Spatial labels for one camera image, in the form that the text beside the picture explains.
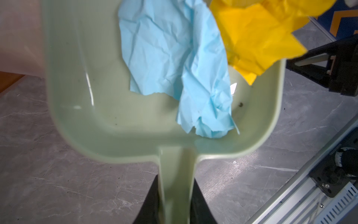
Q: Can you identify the green plastic dustpan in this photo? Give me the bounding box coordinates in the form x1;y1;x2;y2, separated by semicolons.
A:
40;1;286;224

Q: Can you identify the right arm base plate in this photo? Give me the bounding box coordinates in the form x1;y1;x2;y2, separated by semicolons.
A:
309;128;358;198

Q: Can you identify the small cyan paper scrap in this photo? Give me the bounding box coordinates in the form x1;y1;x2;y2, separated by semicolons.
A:
117;1;237;139

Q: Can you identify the clear plastic bin liner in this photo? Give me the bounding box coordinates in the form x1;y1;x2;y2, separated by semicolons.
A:
1;0;44;77

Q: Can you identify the yellow paper ball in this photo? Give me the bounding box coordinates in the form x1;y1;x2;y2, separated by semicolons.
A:
210;1;335;85

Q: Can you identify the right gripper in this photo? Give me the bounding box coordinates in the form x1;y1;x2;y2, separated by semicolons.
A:
286;34;358;97

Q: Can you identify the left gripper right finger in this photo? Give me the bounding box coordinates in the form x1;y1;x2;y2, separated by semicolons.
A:
191;179;217;224

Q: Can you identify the aluminium front rail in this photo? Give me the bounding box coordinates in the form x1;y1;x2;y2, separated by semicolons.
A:
247;116;358;224

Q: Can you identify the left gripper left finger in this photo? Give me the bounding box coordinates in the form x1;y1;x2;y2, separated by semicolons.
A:
133;175;159;224

